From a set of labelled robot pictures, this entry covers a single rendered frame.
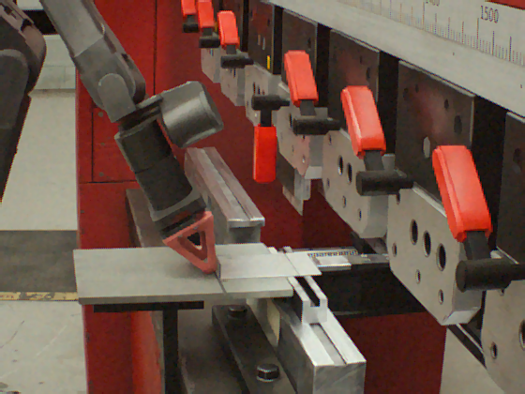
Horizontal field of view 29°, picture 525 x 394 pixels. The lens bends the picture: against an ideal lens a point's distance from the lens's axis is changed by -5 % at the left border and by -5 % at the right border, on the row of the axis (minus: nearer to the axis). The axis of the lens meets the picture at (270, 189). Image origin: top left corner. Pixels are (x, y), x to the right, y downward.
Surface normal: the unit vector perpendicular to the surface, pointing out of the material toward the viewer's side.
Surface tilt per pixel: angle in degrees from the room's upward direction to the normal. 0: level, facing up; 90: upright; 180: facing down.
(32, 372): 0
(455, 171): 39
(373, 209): 90
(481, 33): 90
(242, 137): 90
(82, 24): 72
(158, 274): 0
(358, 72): 90
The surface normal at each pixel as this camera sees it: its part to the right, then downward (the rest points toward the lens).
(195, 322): 0.03, -0.96
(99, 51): -0.05, 0.04
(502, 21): -0.98, 0.04
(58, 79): 0.05, 0.26
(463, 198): 0.15, -0.58
